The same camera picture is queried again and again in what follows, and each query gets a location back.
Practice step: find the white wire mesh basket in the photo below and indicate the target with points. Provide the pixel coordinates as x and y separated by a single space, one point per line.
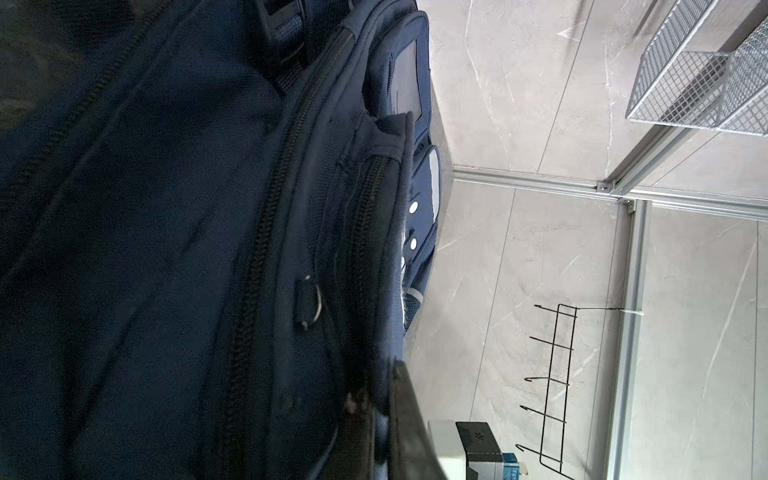
720 91

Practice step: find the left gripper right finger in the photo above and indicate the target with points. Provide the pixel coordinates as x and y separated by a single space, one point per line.
411 456

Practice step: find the navy blue student backpack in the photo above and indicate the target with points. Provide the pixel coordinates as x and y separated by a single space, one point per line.
217 220

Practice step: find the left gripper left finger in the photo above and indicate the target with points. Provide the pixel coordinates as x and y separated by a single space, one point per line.
353 453

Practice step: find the black wire hook rack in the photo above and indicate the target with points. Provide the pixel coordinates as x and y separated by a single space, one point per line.
558 382

